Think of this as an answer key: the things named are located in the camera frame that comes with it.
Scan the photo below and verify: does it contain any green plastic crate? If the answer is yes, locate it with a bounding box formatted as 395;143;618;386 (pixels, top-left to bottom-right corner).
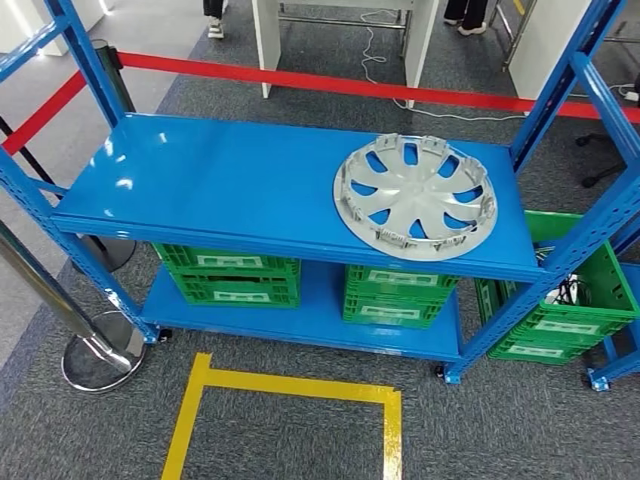
343;264;462;305
485;331;589;367
152;242;302;280
475;210;640;349
170;271;302;310
342;292;450;331

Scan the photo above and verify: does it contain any grey plastic hubcap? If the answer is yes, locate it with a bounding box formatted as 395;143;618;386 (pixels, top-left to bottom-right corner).
333;133;499;262

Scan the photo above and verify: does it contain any red barrier belt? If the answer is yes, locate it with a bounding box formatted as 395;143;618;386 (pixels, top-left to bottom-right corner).
117;51;640;125
1;70;88;158

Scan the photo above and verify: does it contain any person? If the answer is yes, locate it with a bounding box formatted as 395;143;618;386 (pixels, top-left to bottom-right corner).
442;0;488;37
202;0;230;40

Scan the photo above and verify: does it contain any white power adapter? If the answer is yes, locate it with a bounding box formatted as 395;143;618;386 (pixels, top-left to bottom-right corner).
543;274;581;306

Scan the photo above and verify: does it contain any black office chair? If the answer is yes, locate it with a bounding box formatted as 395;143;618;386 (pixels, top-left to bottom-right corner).
574;72;640;190

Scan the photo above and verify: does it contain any white plinth with light strips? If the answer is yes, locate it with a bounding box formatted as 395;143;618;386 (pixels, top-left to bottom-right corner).
0;0;116;58

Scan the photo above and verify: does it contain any chrome stanchion post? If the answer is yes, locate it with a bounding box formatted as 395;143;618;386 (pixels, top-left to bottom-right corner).
91;39;137;115
0;221;149;395

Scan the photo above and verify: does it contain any black cable bundle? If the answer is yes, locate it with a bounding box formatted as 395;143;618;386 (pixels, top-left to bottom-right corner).
534;246;593;307

